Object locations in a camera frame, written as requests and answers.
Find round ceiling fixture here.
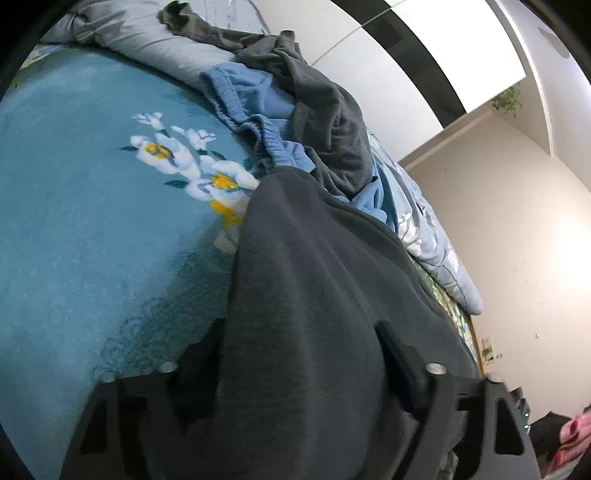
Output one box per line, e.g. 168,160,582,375
537,27,572,60

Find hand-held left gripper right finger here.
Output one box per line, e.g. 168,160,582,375
373,320,542,480

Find dark bag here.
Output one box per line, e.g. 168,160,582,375
529,412,573,462

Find teal floral blanket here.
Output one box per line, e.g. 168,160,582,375
0,45,260,464

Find pink patterned cloth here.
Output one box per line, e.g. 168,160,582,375
552,413,591,472

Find green hanging plant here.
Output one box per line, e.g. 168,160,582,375
490,86,524,117

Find white wardrobe with black stripe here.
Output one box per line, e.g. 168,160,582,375
252,0,528,162

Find blue shorts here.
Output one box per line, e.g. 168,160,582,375
199,62,400,232

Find green patterned bed sheet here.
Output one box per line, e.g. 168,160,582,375
416,265,481,370

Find dark olive garment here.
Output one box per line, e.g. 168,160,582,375
157,0,254,52

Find light grey-blue quilt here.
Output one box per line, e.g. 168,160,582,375
41,0,484,316

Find dark grey garment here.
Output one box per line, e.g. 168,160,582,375
184,166,486,480

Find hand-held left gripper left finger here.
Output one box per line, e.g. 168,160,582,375
59,318,228,480

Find dark grey shirt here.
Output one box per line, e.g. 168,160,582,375
235,30,378,202

